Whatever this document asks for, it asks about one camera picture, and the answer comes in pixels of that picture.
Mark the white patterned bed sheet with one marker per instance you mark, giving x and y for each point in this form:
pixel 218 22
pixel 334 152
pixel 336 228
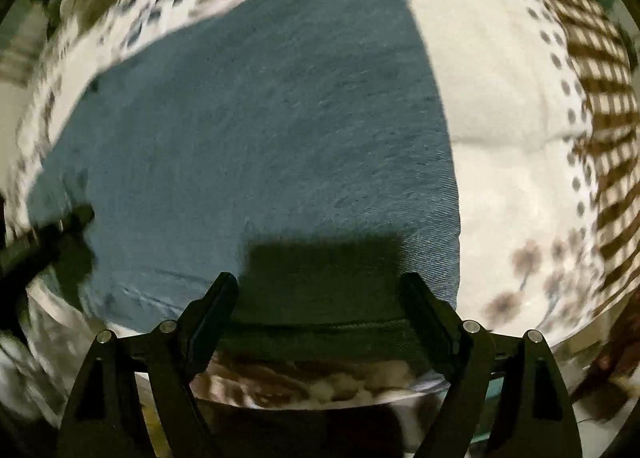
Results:
pixel 505 103

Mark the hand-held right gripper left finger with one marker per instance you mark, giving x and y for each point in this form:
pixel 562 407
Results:
pixel 216 302

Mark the blue denim pants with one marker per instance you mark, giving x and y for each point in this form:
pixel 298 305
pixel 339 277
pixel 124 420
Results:
pixel 260 148

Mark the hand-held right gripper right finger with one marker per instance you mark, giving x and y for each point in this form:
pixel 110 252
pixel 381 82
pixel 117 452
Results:
pixel 421 302

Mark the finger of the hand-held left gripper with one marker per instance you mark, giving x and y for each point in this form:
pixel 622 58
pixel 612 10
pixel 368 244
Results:
pixel 60 233

